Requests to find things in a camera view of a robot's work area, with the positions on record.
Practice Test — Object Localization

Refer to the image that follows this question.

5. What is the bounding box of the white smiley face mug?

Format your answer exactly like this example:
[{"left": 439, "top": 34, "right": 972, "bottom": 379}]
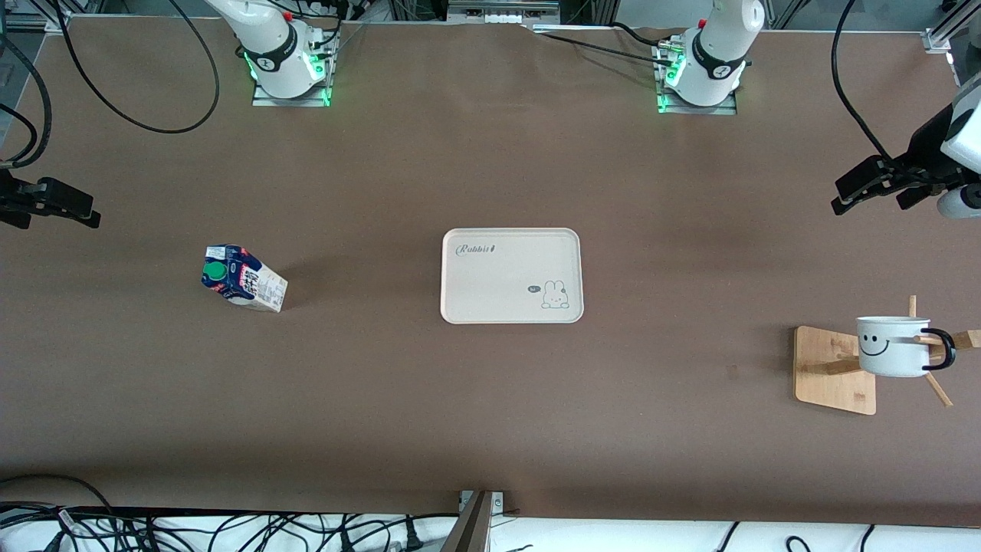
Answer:
[{"left": 856, "top": 316, "right": 957, "bottom": 378}]

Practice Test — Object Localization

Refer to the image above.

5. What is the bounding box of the blue white milk carton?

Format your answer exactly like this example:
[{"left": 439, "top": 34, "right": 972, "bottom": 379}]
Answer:
[{"left": 202, "top": 244, "right": 289, "bottom": 314}]

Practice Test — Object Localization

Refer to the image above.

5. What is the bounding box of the cream rabbit print tray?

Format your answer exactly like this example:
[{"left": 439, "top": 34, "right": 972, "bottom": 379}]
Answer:
[{"left": 440, "top": 227, "right": 585, "bottom": 325}]

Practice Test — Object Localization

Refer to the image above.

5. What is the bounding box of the wooden mug stand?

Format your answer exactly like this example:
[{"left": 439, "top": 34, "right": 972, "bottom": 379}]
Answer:
[{"left": 793, "top": 295, "right": 981, "bottom": 416}]

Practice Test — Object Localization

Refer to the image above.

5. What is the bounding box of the grey power strip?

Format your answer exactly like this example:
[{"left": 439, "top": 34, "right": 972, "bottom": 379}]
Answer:
[{"left": 447, "top": 0, "right": 560, "bottom": 24}]

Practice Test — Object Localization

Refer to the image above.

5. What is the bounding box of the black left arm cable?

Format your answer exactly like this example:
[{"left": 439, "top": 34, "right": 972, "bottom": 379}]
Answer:
[{"left": 831, "top": 0, "right": 894, "bottom": 162}]

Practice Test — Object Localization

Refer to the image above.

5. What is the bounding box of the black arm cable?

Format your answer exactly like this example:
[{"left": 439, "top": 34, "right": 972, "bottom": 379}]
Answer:
[
  {"left": 831, "top": 0, "right": 894, "bottom": 162},
  {"left": 0, "top": 0, "right": 221, "bottom": 168}
]

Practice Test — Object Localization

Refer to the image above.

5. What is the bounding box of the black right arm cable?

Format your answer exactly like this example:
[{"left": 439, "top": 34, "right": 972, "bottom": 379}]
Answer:
[{"left": 0, "top": 0, "right": 221, "bottom": 168}]

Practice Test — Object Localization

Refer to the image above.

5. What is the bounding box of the aluminium frame profile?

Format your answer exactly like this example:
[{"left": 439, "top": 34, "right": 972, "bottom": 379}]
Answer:
[{"left": 924, "top": 0, "right": 981, "bottom": 53}]

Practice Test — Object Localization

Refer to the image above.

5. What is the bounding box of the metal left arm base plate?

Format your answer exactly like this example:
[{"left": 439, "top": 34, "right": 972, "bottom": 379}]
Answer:
[{"left": 658, "top": 38, "right": 738, "bottom": 116}]

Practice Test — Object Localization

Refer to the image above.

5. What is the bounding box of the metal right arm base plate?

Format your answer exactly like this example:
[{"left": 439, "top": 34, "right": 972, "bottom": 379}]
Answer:
[{"left": 253, "top": 31, "right": 332, "bottom": 107}]

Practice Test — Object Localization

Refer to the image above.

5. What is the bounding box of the black arched cable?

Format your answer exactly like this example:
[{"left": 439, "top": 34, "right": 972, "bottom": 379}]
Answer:
[{"left": 0, "top": 474, "right": 116, "bottom": 513}]

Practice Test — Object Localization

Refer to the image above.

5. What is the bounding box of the short black base cable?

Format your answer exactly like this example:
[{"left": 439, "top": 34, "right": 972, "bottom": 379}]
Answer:
[{"left": 609, "top": 21, "right": 683, "bottom": 48}]

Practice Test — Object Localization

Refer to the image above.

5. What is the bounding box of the long black base cable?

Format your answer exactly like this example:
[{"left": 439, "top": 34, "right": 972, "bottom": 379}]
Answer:
[{"left": 529, "top": 29, "right": 671, "bottom": 66}]

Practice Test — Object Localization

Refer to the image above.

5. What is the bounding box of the black cable tangle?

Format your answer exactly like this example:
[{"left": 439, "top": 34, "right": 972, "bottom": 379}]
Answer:
[{"left": 0, "top": 502, "right": 461, "bottom": 552}]

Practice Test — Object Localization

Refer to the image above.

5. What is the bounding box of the dark camera post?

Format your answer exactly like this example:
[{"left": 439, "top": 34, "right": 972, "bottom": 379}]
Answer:
[{"left": 441, "top": 491, "right": 495, "bottom": 552}]

